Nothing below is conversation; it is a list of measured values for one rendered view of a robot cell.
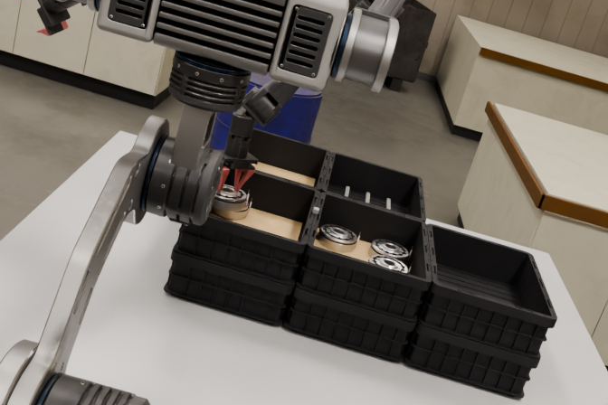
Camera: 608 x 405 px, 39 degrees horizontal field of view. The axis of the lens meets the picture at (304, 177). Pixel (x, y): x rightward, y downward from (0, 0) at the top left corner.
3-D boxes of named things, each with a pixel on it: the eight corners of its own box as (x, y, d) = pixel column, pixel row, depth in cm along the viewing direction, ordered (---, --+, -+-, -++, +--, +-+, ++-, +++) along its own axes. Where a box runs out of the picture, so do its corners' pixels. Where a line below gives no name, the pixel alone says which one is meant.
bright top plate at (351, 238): (352, 247, 221) (353, 245, 220) (316, 234, 222) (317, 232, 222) (359, 234, 230) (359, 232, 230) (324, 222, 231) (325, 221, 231)
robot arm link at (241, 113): (232, 110, 206) (255, 117, 206) (235, 105, 213) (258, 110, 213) (226, 137, 208) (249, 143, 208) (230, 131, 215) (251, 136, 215)
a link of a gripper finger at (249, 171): (213, 186, 216) (220, 151, 213) (237, 186, 220) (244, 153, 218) (224, 196, 211) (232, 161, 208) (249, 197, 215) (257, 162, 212)
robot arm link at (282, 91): (374, -24, 195) (404, 11, 197) (373, -26, 200) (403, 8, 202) (239, 98, 205) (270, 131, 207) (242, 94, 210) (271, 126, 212)
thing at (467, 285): (539, 364, 198) (557, 323, 194) (417, 328, 198) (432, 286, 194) (517, 291, 235) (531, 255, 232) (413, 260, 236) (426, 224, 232)
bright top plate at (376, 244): (408, 262, 221) (409, 260, 221) (371, 251, 221) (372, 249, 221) (407, 248, 231) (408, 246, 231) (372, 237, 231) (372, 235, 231)
